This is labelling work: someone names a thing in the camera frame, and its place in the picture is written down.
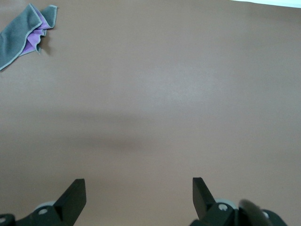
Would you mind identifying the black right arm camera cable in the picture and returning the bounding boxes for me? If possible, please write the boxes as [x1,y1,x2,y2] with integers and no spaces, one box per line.
[238,198,268,226]

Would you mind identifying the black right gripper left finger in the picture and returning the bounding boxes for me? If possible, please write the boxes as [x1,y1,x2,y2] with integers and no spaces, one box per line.
[15,178,87,226]

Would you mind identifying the grey and purple microfibre towel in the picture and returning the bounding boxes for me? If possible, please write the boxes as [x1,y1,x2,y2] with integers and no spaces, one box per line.
[0,3,58,71]

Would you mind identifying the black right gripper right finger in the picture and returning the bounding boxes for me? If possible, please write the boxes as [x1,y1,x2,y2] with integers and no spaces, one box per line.
[189,177,246,226]

